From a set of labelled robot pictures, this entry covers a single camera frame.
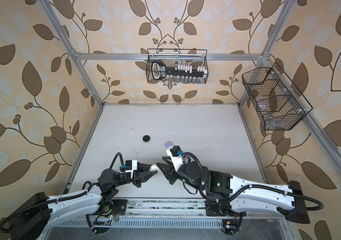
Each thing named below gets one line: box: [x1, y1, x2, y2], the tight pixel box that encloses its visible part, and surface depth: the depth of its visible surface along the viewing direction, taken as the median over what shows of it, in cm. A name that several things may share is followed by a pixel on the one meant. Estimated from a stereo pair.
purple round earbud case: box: [165, 141, 173, 149], surface depth 101 cm
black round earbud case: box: [142, 135, 151, 142], surface depth 101 cm
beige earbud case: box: [149, 164, 161, 172], surface depth 64 cm
